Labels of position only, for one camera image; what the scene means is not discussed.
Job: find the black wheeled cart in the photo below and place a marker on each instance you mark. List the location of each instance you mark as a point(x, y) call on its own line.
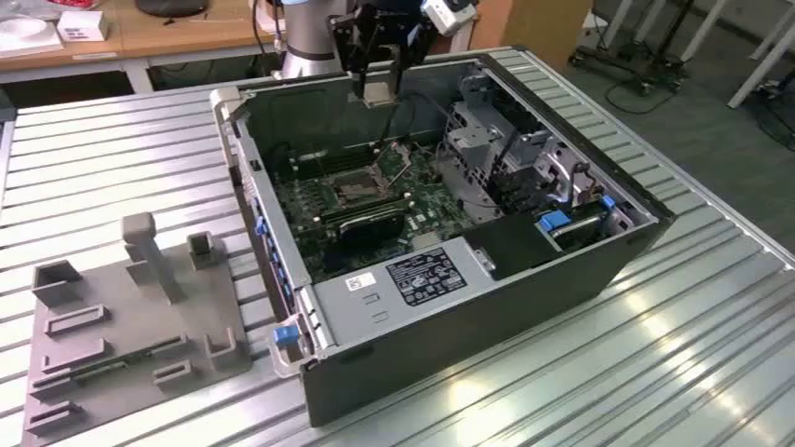
point(659, 63)

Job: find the thin metal locking lever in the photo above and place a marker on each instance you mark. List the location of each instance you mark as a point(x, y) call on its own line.
point(319, 167)
point(398, 179)

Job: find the wooden desk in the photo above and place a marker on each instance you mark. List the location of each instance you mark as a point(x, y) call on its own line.
point(199, 28)

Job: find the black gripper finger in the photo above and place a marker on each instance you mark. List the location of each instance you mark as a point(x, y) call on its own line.
point(399, 74)
point(351, 46)

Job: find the red patterned bag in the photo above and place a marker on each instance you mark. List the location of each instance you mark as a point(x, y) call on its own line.
point(75, 4)

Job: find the black round base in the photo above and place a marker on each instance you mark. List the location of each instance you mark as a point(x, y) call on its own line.
point(171, 5)

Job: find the black open PC case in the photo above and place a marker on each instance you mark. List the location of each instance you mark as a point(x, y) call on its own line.
point(466, 354)

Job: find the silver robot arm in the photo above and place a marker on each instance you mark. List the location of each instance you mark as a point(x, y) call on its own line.
point(311, 46)

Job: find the silver metal disk bay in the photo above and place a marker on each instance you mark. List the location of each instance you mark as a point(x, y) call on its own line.
point(475, 139)

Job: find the small blue clip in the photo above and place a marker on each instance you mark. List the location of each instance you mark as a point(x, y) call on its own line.
point(607, 201)

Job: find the CPU socket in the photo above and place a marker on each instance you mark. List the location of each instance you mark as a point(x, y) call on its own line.
point(356, 188)

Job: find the blue disk carrier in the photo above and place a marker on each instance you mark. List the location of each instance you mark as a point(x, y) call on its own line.
point(552, 220)

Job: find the small silver heatsink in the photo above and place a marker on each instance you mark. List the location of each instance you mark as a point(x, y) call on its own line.
point(426, 239)

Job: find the black plastic shroud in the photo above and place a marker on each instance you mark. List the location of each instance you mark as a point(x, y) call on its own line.
point(506, 247)

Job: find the green motherboard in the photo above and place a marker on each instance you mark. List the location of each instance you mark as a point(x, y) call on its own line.
point(435, 205)

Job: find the white desk frame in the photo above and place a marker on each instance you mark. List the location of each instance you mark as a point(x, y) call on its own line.
point(751, 79)
point(699, 32)

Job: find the white bowl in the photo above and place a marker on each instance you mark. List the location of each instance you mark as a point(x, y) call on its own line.
point(22, 27)

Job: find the white cardboard box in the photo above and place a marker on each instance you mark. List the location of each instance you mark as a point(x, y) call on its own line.
point(84, 23)

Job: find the blue case latch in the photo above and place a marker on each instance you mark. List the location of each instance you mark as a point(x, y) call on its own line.
point(286, 336)

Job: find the wooden cabinet panel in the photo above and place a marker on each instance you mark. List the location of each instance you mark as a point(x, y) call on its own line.
point(547, 32)

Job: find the silver CPU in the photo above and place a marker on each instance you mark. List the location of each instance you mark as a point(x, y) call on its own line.
point(380, 93)

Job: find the white tray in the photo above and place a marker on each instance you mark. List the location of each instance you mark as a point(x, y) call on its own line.
point(38, 45)

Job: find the black graphics card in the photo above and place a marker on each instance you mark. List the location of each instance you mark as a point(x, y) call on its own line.
point(370, 230)

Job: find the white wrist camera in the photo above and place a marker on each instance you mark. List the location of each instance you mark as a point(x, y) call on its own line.
point(444, 16)

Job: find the green RAM stick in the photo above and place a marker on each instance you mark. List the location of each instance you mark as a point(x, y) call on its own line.
point(360, 213)
point(103, 367)

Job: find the blue card retainer strip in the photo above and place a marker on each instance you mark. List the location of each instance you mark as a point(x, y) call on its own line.
point(258, 227)

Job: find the grey parts rack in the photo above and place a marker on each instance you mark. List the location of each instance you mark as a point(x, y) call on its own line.
point(124, 335)

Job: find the grey power supply unit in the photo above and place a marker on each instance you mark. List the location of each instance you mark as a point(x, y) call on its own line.
point(356, 321)

